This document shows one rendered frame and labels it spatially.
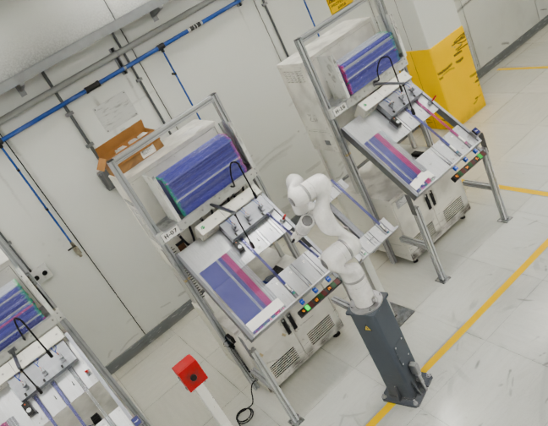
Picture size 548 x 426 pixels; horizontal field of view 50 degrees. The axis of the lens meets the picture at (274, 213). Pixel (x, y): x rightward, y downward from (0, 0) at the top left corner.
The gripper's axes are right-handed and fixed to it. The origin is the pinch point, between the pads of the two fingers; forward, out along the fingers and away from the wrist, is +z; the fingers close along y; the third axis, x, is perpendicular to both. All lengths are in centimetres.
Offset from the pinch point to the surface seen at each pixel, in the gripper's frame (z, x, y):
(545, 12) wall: 201, -2, -524
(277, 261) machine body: 63, -4, -1
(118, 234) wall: 142, -121, 52
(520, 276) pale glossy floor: 17, 121, -95
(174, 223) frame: 1, -58, 46
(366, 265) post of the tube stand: 27, 42, -30
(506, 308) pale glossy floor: 9, 124, -66
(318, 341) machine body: 69, 55, 19
